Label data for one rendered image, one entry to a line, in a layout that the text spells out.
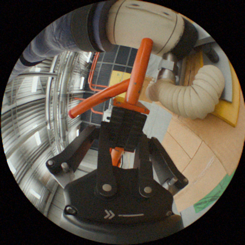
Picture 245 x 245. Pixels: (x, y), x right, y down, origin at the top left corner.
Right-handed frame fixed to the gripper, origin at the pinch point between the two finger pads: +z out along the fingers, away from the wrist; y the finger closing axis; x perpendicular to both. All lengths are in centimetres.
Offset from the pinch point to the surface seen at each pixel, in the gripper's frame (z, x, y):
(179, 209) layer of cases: -15, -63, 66
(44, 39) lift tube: -6.3, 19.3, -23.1
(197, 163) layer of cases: 13, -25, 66
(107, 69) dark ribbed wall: 1049, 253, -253
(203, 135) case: -7.8, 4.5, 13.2
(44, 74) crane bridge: 109, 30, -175
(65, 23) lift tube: -7.9, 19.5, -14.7
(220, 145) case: -12.4, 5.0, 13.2
